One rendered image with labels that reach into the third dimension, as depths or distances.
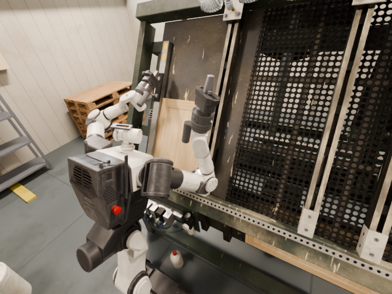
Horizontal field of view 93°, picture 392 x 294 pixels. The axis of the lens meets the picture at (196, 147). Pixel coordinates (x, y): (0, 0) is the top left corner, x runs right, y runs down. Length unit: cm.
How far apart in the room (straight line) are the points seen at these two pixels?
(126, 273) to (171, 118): 95
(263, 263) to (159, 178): 148
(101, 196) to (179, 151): 66
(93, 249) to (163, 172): 46
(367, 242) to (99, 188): 107
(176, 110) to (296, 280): 163
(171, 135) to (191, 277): 124
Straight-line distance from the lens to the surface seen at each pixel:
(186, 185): 83
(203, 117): 71
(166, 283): 177
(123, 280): 131
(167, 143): 135
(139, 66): 160
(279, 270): 200
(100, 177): 75
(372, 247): 111
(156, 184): 72
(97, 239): 101
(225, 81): 113
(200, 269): 196
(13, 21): 441
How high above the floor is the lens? 181
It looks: 35 degrees down
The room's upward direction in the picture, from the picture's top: 8 degrees counter-clockwise
